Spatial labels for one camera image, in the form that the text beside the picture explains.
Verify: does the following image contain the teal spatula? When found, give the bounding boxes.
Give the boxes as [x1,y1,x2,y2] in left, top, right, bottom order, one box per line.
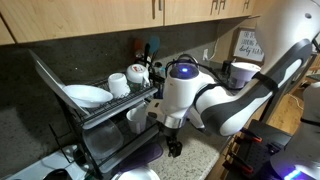
[148,34,161,57]

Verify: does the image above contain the red spatula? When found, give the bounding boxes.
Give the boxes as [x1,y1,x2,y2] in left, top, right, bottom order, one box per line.
[133,37,144,58]

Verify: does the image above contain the white flat tray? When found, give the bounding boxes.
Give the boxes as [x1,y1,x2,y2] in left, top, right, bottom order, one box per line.
[6,144,88,180]

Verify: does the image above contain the white mug with black print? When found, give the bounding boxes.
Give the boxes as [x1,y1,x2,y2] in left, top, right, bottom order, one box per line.
[107,72,132,99]

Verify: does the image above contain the plain white mug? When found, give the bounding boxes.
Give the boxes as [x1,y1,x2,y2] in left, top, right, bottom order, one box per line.
[125,105,149,135]

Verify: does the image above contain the white saucer plate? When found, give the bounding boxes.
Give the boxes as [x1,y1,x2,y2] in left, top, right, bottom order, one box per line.
[111,165,161,180]

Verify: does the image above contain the wooden wall cabinets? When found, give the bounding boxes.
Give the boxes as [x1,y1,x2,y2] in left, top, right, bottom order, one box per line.
[0,0,268,46]

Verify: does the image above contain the large white plate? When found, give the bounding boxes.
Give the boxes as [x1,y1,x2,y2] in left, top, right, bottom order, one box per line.
[28,49,91,116]

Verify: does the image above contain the black wire dish rack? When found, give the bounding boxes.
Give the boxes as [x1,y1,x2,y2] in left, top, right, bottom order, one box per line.
[48,71,167,179]

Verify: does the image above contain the white water filter pitcher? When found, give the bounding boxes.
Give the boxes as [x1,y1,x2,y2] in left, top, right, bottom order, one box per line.
[228,61,263,90]

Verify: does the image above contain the black utensil holder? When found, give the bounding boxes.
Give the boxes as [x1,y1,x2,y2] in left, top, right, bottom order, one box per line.
[148,63,167,84]

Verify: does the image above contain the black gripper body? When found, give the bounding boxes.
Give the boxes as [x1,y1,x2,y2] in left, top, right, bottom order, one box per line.
[162,123,183,145]

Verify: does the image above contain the black base plate with clamps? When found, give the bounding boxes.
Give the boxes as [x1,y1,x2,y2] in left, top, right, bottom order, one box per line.
[221,119,294,178]

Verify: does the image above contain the black spatula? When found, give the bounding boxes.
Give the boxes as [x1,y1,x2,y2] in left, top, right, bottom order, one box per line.
[143,42,151,65]

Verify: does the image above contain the white mug with red label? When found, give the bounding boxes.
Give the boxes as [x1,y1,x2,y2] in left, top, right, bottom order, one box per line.
[125,63,151,92]

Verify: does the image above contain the framed text sign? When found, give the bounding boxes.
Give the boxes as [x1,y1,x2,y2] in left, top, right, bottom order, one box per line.
[231,27,266,64]

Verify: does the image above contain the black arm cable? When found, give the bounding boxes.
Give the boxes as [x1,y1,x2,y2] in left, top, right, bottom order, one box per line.
[165,53,241,92]

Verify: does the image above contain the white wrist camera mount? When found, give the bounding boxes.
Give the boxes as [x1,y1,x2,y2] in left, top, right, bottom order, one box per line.
[145,99,169,125]

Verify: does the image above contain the small white bowl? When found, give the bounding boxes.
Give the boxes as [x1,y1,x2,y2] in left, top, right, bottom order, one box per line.
[119,167,155,180]

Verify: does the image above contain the clear plastic container lid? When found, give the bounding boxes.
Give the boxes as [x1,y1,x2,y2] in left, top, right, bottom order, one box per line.
[82,118,125,160]

